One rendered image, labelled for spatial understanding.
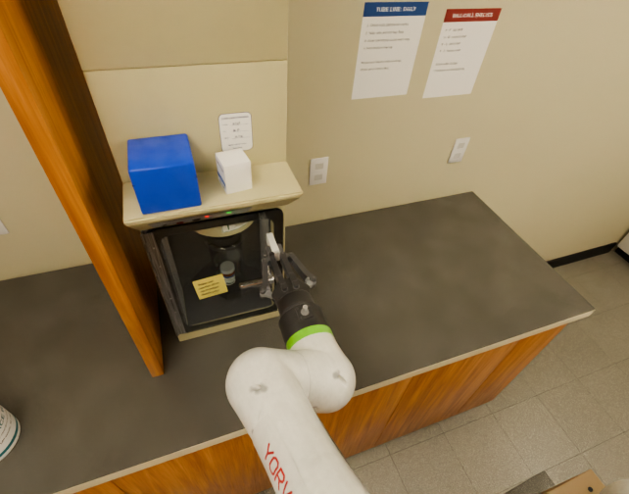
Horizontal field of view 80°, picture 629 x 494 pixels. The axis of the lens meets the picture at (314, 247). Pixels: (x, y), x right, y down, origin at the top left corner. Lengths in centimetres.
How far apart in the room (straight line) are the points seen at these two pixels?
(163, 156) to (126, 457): 73
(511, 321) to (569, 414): 122
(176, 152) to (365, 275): 86
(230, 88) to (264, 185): 18
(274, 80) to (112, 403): 89
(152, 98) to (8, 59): 20
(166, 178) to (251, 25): 28
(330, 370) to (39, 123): 55
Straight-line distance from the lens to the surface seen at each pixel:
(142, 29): 68
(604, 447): 259
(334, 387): 65
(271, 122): 76
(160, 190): 67
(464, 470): 218
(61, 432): 119
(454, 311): 135
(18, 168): 132
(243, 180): 71
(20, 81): 63
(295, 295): 75
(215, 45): 69
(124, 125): 74
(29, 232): 147
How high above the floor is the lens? 194
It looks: 45 degrees down
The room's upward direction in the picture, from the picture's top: 6 degrees clockwise
